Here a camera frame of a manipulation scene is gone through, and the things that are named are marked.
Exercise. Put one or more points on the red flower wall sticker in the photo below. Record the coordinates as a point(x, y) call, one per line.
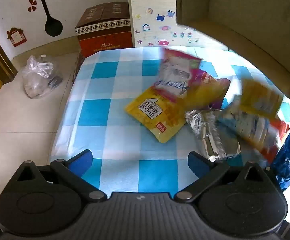
point(32, 6)

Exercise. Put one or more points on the dark blue snack packet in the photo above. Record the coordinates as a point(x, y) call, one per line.
point(285, 160)

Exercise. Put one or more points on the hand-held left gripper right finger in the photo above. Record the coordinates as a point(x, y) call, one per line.
point(197, 165)

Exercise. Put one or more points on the cream cabinet with stickers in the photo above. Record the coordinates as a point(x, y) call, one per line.
point(150, 12)

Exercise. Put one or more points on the yellow snack packet white label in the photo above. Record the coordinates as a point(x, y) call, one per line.
point(150, 112)

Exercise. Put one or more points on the pink and white snack packet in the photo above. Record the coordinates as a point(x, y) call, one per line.
point(175, 72)

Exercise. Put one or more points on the brown printed carton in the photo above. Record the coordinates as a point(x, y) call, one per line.
point(102, 35)

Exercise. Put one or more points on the red house socket sticker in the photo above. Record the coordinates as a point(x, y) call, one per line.
point(16, 37)

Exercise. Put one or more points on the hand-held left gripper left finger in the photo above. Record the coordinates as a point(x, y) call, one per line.
point(81, 162)

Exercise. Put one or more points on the clear plastic bag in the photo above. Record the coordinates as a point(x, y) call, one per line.
point(38, 77)

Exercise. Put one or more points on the purple snack packet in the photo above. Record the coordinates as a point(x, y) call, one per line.
point(205, 90)

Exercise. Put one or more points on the silver foil snack packet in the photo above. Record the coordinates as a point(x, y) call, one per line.
point(210, 135)

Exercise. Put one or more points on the orange red snack packet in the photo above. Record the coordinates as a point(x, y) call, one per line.
point(250, 127)

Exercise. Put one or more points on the blue checked tablecloth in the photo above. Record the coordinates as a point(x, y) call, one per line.
point(110, 100)

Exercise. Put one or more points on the black vase wall sticker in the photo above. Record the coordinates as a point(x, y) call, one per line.
point(52, 25)

